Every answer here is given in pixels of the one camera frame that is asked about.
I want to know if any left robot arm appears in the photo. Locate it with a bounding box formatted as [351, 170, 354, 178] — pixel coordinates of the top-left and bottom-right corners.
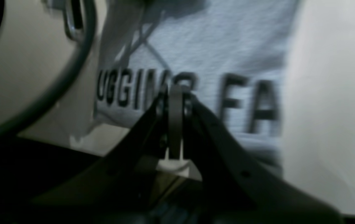
[0, 0, 146, 149]

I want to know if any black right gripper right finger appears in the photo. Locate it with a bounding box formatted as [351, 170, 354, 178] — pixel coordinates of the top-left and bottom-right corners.
[183, 91, 343, 224]

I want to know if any grey T-shirt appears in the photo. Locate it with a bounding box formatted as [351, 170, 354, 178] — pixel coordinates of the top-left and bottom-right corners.
[94, 0, 300, 177]

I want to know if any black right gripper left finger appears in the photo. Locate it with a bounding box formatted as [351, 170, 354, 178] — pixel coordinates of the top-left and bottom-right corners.
[25, 85, 183, 224]

